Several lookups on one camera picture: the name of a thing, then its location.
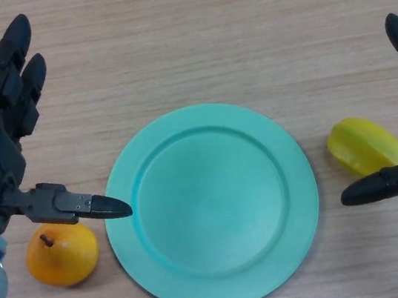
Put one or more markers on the yellow starfruit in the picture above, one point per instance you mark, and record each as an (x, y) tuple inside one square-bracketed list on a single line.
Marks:
[(365, 144)]

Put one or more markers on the green round plate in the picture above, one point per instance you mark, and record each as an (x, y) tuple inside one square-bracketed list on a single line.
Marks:
[(211, 207)]

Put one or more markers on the orange pear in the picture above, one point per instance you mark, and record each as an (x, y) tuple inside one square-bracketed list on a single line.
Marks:
[(63, 255)]

